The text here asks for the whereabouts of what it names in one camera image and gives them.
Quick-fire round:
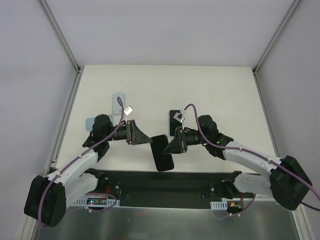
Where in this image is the light blue two-hole phone case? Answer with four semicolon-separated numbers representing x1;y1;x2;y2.
85;115;114;132

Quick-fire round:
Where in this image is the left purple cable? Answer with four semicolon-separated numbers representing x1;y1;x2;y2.
37;96;126;228

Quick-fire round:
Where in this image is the right aluminium frame post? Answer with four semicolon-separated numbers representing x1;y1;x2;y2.
252;0;303;76

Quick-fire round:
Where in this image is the left white cable duct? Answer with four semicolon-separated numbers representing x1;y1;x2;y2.
71;197;120;208

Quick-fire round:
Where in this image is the left aluminium frame post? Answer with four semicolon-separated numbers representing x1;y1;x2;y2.
37;0;82;74

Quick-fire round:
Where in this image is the aluminium frame post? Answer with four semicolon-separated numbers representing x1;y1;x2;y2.
252;0;303;76
37;0;82;74

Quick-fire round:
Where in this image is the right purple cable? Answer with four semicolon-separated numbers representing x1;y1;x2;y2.
183;103;320;218

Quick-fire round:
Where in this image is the gold phone with black screen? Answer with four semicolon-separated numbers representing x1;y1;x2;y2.
169;110;185;137

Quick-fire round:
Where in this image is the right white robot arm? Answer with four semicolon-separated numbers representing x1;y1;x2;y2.
163;111;312;211

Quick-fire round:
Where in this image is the right white cable duct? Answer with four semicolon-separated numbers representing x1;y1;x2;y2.
210;200;244;211

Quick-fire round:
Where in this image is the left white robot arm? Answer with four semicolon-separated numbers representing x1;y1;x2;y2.
23;114;152;227

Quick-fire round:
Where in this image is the black phone case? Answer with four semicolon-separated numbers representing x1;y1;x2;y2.
150;134;175;172

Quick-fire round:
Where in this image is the purple cable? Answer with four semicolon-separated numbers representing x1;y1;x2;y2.
183;103;320;218
37;96;126;228

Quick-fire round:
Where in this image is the white cable duct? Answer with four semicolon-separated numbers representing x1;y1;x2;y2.
71;197;120;208
210;200;244;211

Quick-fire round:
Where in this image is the light blue three-hole phone case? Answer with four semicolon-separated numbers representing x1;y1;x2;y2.
169;110;182;137

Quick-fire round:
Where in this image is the light blue phone face down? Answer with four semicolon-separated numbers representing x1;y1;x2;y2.
112;92;126;116

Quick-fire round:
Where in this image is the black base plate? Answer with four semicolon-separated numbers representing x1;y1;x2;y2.
86;168;236;209

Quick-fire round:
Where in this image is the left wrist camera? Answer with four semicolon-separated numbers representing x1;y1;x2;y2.
123;105;134;116

